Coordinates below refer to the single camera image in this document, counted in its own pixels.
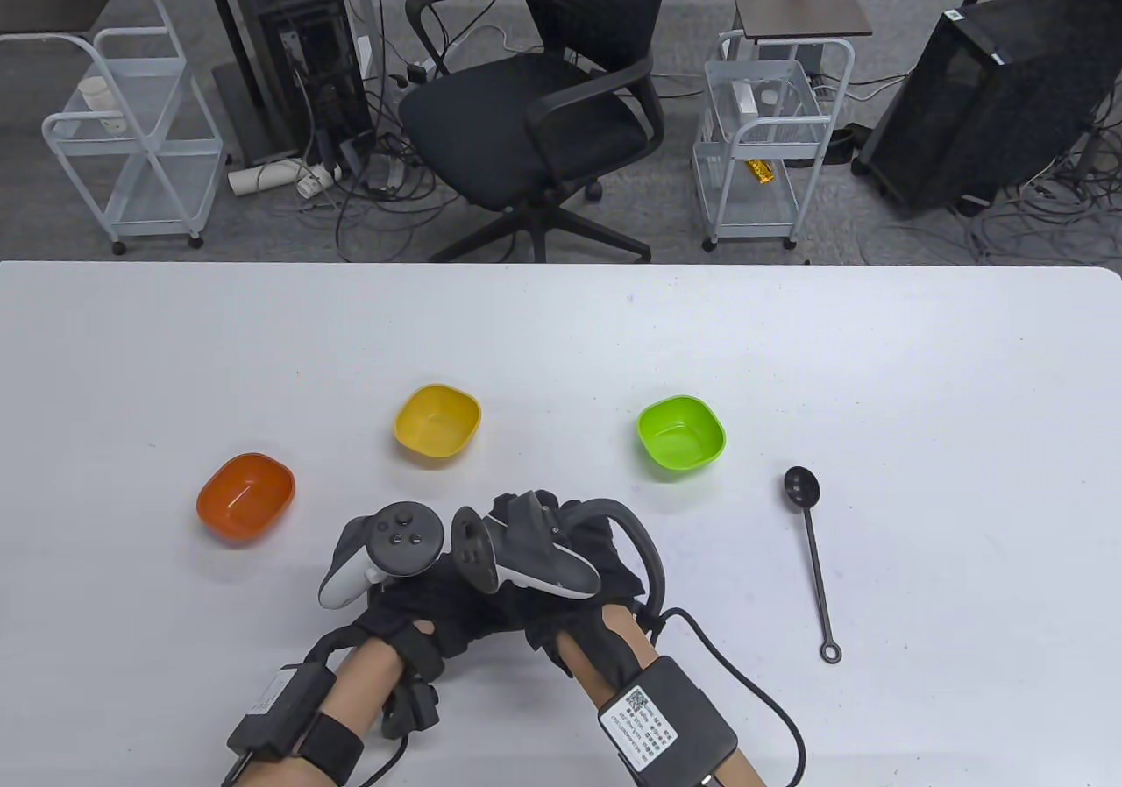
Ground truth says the person's left hand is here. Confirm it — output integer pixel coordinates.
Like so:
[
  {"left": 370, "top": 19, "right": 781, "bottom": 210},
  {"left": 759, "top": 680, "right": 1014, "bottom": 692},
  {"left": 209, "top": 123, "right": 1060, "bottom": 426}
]
[{"left": 355, "top": 557, "right": 529, "bottom": 679}]

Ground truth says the person's right hand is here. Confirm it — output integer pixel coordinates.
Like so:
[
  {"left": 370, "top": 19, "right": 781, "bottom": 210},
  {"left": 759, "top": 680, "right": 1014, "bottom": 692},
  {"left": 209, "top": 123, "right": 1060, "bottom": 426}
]
[{"left": 524, "top": 491, "right": 660, "bottom": 693}]

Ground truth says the person's right forearm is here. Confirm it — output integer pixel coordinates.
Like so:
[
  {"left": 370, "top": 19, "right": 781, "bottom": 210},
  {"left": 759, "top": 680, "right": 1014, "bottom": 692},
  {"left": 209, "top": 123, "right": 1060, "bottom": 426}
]
[{"left": 561, "top": 603, "right": 774, "bottom": 787}]

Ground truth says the person's left forearm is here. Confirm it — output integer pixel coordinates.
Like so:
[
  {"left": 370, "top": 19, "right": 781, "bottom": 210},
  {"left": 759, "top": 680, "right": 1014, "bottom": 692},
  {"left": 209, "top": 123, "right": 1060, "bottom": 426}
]
[{"left": 256, "top": 642, "right": 409, "bottom": 787}]

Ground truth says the white grey right hand controller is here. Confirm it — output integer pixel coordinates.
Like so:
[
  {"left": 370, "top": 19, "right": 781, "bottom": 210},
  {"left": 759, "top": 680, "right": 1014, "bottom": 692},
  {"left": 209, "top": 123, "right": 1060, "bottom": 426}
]
[{"left": 450, "top": 491, "right": 604, "bottom": 602}]

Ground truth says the white grey hand controller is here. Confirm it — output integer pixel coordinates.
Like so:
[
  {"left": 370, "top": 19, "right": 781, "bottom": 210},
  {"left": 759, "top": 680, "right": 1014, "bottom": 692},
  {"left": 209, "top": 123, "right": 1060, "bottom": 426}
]
[
  {"left": 317, "top": 503, "right": 446, "bottom": 610},
  {"left": 450, "top": 491, "right": 604, "bottom": 602}
]

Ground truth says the green plastic bowl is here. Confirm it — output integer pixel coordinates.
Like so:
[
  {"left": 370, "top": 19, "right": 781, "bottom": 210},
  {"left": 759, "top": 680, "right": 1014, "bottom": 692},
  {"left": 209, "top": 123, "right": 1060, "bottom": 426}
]
[{"left": 637, "top": 395, "right": 728, "bottom": 480}]

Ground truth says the yellow plastic bowl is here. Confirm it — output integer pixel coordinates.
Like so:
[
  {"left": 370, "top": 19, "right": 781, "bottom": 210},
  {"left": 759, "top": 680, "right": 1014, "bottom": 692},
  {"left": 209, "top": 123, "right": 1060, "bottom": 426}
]
[{"left": 394, "top": 384, "right": 483, "bottom": 466}]

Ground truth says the white grey left hand controller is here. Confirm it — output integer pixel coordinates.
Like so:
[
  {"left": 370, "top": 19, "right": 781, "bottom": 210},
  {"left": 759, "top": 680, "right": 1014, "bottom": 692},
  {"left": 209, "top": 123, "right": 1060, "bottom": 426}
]
[{"left": 317, "top": 503, "right": 446, "bottom": 610}]

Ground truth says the black labelled right wrist box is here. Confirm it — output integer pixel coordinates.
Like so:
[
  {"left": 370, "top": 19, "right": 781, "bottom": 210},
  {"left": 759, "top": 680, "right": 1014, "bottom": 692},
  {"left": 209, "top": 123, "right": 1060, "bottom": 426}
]
[{"left": 598, "top": 657, "right": 739, "bottom": 787}]

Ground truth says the orange plastic bowl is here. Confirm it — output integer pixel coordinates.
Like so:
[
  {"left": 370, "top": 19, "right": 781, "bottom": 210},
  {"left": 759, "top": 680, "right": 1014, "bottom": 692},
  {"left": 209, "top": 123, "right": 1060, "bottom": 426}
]
[{"left": 196, "top": 451, "right": 296, "bottom": 548}]

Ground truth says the black left wrist sensor box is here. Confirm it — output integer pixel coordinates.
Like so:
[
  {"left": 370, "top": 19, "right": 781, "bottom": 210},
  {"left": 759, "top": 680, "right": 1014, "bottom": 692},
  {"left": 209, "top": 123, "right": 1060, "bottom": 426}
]
[{"left": 226, "top": 663, "right": 337, "bottom": 769}]

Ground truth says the black office chair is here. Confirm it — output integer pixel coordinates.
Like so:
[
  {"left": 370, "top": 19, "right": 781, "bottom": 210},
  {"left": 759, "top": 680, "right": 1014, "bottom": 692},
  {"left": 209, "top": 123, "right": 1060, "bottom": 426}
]
[{"left": 398, "top": 0, "right": 682, "bottom": 264}]

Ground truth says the white paper roll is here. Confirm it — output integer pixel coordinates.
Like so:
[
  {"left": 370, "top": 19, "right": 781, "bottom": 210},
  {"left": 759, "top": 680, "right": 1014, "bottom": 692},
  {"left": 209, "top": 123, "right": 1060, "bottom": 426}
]
[{"left": 229, "top": 159, "right": 344, "bottom": 200}]

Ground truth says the black computer tower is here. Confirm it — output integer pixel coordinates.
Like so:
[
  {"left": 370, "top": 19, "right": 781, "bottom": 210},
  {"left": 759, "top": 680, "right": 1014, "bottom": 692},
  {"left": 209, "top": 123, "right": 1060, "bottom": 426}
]
[{"left": 252, "top": 0, "right": 374, "bottom": 167}]

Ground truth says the black desk leg column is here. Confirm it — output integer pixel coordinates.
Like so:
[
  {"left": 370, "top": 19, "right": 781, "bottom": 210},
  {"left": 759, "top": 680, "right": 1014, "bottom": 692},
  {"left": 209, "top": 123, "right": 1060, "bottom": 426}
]
[{"left": 193, "top": 0, "right": 309, "bottom": 167}]

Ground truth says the large black computer case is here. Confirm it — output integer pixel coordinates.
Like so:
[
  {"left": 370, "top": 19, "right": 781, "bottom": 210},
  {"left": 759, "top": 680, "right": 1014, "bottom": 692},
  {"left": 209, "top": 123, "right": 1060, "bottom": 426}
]
[{"left": 853, "top": 0, "right": 1122, "bottom": 216}]

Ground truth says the white paper cup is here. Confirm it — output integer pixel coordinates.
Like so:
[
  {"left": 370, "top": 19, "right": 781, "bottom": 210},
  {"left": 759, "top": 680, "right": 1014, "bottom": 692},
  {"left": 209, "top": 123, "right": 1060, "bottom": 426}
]
[{"left": 78, "top": 78, "right": 123, "bottom": 136}]

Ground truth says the black long-handled spoon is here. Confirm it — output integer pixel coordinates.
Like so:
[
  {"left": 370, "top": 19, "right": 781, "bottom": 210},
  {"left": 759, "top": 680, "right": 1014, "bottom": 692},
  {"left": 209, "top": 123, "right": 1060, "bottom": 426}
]
[{"left": 784, "top": 466, "right": 843, "bottom": 664}]

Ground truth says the black wrist mount clip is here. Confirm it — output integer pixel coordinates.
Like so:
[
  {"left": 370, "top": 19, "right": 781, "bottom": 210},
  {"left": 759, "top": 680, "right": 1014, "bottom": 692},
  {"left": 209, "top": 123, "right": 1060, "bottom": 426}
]
[{"left": 380, "top": 680, "right": 440, "bottom": 741}]

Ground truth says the black left wrist strap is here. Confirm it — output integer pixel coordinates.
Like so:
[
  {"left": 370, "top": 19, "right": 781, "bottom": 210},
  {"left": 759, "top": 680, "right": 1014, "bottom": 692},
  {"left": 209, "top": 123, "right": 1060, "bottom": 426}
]
[{"left": 292, "top": 713, "right": 366, "bottom": 787}]

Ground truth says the tangle of black floor cables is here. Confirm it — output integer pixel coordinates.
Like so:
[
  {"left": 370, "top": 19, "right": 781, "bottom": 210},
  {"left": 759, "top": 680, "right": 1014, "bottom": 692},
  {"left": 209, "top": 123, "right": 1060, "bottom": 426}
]
[{"left": 294, "top": 25, "right": 492, "bottom": 262}]

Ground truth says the white wire trolley cart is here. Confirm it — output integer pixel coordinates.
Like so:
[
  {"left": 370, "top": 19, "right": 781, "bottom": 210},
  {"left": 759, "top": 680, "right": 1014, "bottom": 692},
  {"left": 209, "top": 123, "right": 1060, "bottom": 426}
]
[
  {"left": 692, "top": 30, "right": 856, "bottom": 252},
  {"left": 41, "top": 0, "right": 225, "bottom": 256}
]

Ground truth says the tangle of grey floor cables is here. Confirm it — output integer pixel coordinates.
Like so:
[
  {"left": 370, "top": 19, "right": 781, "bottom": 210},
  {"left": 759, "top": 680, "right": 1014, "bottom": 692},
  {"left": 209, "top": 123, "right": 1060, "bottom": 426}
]
[{"left": 855, "top": 112, "right": 1122, "bottom": 273}]

